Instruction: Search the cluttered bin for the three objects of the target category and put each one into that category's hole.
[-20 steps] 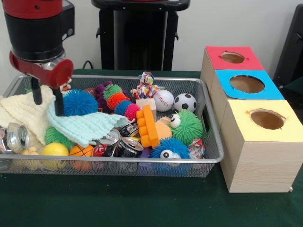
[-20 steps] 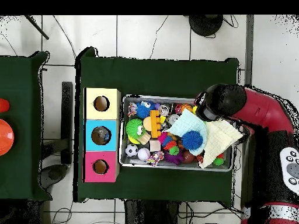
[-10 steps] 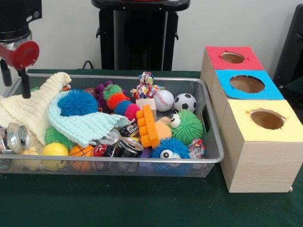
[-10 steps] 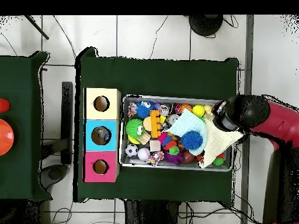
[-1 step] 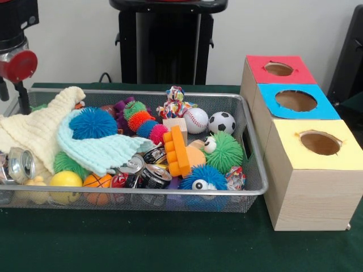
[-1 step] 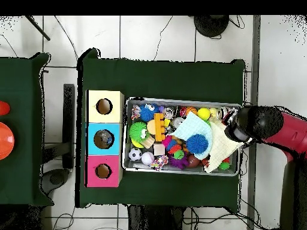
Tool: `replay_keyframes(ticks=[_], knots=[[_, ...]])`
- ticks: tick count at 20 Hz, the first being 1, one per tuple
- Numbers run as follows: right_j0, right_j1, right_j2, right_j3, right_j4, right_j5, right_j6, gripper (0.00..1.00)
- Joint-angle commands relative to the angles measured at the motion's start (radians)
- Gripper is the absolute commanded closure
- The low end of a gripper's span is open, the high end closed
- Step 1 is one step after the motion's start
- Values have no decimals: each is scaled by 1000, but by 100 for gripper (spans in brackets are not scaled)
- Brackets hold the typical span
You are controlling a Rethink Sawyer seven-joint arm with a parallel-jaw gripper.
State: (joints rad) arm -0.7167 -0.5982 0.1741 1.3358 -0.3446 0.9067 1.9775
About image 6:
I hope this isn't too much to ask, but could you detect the long orange toy brick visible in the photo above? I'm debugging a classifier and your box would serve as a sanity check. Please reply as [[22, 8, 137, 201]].
[[153, 112, 167, 143]]

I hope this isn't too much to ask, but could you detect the small pink spiky ball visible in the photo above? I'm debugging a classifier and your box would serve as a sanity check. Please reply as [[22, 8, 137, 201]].
[[161, 136, 173, 149]]

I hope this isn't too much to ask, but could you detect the pale blue waffle cloth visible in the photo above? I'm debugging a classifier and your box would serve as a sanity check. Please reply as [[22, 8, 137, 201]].
[[172, 112, 213, 161]]

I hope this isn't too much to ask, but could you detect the cream yellow knitted cloth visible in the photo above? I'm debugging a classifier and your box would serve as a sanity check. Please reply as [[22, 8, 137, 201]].
[[203, 119, 242, 174]]

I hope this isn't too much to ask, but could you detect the shallow clear mesh bin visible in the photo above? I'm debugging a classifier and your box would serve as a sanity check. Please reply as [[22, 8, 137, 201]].
[[124, 98, 243, 177]]

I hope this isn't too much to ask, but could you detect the wooden box with three holes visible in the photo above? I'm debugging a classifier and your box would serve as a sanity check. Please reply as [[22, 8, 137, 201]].
[[86, 90, 125, 187]]

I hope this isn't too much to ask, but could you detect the blue spiky ball with eyes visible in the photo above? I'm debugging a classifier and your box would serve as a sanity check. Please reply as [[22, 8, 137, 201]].
[[139, 103, 160, 123]]

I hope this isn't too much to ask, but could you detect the black drink can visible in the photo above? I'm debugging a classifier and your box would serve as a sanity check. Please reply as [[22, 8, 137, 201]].
[[162, 107, 176, 120]]

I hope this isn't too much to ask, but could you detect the plain wooden cube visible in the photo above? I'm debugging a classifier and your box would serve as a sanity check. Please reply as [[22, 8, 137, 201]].
[[153, 143, 166, 156]]

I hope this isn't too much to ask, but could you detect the white baseball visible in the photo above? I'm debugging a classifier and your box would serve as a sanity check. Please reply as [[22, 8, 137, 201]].
[[141, 151, 156, 166]]

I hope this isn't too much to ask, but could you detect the small soccer ball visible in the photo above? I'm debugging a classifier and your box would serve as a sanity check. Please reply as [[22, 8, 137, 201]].
[[128, 147, 143, 162]]

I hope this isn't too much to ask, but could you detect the small orange basketball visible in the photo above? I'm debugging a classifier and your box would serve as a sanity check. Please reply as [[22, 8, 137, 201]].
[[185, 106, 198, 117]]

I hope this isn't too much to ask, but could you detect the purple spiky toy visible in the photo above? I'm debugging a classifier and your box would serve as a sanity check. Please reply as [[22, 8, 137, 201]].
[[168, 155, 190, 171]]

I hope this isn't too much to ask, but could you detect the plain blue spiky ball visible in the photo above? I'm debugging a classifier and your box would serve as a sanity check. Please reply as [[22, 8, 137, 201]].
[[186, 134, 209, 155]]

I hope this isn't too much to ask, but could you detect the small brown football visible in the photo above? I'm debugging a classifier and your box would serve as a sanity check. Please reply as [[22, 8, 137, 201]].
[[186, 154, 201, 169]]

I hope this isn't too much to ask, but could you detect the black upright panel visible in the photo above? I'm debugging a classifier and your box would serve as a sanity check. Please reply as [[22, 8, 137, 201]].
[[62, 83, 76, 170]]

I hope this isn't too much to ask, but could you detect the grey round floor base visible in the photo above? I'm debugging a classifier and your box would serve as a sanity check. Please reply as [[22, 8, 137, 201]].
[[40, 167, 71, 193]]

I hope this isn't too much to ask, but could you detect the black round stand base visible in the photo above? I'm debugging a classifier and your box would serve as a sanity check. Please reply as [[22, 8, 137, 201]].
[[194, 15, 230, 38]]

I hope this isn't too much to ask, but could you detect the dark green side table cloth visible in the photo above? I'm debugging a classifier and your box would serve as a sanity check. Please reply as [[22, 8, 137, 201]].
[[0, 52, 53, 208]]

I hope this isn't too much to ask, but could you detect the orange disc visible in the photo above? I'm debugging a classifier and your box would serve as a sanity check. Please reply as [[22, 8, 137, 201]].
[[0, 122, 15, 161]]

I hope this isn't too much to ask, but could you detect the small red object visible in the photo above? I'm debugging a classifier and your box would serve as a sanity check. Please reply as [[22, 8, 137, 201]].
[[0, 100, 10, 116]]

